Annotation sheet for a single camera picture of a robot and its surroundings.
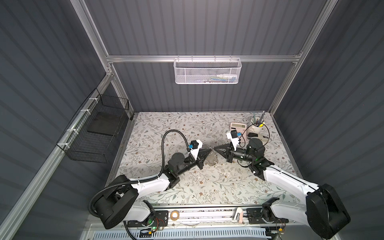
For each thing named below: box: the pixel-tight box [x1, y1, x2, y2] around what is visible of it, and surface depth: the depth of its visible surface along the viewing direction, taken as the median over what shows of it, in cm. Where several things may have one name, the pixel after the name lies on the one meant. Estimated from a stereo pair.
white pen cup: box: [247, 117, 265, 134], surface depth 104 cm
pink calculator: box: [230, 122, 247, 146], surface depth 107 cm
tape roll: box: [170, 210, 180, 221], surface depth 76 cm
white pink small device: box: [234, 207, 244, 224], surface depth 74 cm
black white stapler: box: [247, 132, 269, 141], surface depth 104 cm
